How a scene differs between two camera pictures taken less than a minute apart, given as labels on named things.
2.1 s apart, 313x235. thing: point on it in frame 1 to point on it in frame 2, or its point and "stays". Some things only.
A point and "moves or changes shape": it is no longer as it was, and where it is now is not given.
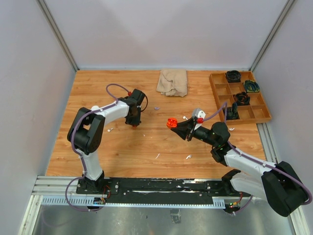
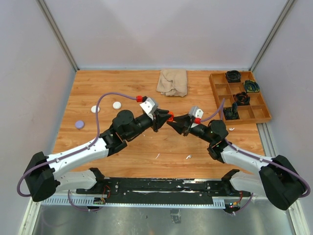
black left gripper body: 134,120 to 154,121
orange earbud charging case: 171,122 moves or changes shape
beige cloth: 172,82 stays
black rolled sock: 233,76 stays
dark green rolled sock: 232,112 stays
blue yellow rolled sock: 251,86 stays
